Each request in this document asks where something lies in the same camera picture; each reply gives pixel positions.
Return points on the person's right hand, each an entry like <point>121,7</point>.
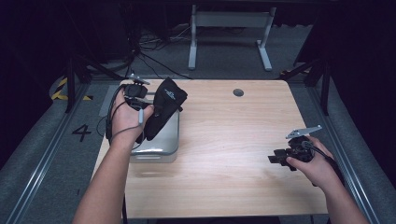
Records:
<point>316,169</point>

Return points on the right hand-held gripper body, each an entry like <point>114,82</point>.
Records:
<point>300,147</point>

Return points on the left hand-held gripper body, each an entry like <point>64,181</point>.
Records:
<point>136,90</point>

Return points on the person's left hand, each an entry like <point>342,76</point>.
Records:
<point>127,119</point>

